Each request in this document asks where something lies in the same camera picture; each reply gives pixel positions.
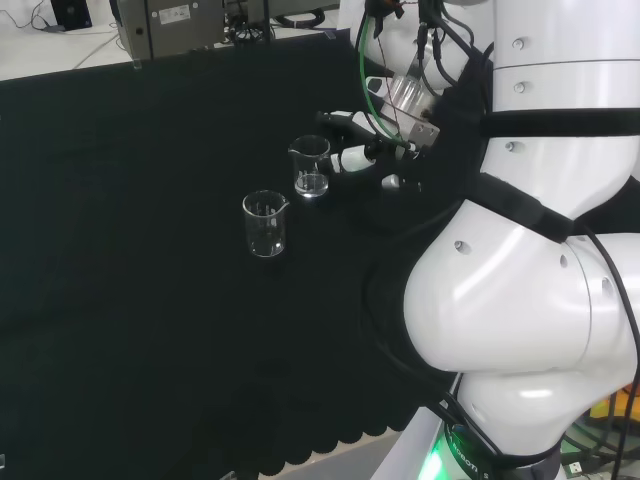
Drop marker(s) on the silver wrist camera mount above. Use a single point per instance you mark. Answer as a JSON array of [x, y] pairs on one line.
[[421, 132]]

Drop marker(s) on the clear glass beaker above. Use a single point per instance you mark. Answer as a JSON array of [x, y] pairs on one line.
[[311, 170], [264, 225]]

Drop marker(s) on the black computer tower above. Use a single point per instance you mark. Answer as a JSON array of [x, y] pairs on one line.
[[72, 12]]

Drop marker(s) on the black tripod pole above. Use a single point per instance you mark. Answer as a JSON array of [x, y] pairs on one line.
[[263, 22]]

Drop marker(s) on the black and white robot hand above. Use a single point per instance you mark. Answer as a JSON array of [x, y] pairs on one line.
[[352, 159]]

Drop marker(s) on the black bench cloth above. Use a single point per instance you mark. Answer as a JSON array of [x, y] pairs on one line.
[[150, 250]]

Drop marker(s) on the grey metal cabinet with label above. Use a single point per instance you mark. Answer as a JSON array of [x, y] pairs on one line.
[[170, 30]]

